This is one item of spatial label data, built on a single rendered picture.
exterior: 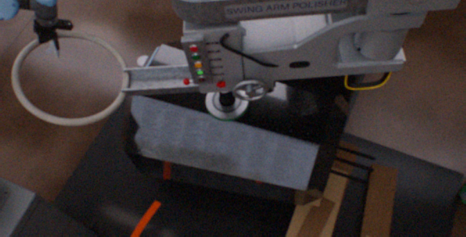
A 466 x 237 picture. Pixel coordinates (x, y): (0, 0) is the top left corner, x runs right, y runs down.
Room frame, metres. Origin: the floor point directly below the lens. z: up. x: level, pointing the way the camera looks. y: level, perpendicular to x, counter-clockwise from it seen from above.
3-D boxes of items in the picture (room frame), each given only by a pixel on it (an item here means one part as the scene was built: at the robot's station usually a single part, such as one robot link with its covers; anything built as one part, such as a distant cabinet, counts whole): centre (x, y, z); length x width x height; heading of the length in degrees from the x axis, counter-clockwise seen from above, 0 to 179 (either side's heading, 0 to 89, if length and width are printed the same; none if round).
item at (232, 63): (1.09, -0.05, 1.34); 0.36 x 0.22 x 0.45; 84
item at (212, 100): (1.10, 0.02, 0.90); 0.21 x 0.21 x 0.01
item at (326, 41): (1.05, -0.36, 1.33); 0.74 x 0.23 x 0.49; 84
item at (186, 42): (1.00, 0.11, 1.39); 0.08 x 0.03 x 0.28; 84
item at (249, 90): (0.97, -0.08, 1.22); 0.15 x 0.10 x 0.15; 84
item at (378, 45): (1.04, -0.63, 1.37); 0.19 x 0.19 x 0.20
